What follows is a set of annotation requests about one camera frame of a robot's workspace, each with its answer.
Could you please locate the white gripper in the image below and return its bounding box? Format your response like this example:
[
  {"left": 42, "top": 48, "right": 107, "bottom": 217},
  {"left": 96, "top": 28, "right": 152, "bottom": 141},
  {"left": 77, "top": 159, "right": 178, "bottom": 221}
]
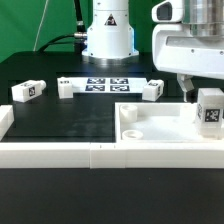
[{"left": 152, "top": 26, "right": 224, "bottom": 101}]

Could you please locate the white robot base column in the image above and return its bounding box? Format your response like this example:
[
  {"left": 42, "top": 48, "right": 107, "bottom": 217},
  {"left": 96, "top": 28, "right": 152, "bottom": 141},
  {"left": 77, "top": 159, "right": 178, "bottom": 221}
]
[{"left": 82, "top": 0, "right": 139, "bottom": 65}]

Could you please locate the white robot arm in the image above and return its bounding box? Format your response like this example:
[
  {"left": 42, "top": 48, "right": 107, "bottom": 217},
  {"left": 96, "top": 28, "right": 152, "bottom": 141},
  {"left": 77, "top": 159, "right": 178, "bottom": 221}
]
[{"left": 151, "top": 0, "right": 224, "bottom": 101}]

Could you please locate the fiducial marker sheet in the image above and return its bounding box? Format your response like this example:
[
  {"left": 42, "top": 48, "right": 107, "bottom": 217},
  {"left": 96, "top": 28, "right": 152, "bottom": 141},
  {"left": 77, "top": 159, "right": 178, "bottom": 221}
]
[{"left": 70, "top": 77, "right": 147, "bottom": 93}]

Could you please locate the white U-shaped obstacle fence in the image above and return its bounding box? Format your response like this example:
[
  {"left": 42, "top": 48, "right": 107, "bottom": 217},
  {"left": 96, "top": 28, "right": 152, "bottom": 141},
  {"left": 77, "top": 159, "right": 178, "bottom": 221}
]
[{"left": 0, "top": 104, "right": 224, "bottom": 169}]

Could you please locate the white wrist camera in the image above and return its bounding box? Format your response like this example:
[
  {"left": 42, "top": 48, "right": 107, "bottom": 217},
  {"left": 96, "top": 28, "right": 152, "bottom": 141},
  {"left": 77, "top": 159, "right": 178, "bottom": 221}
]
[{"left": 151, "top": 0, "right": 184, "bottom": 23}]

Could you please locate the black cable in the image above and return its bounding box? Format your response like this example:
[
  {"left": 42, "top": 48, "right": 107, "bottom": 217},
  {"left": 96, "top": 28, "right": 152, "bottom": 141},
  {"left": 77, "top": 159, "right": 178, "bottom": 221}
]
[{"left": 37, "top": 33, "right": 88, "bottom": 53}]

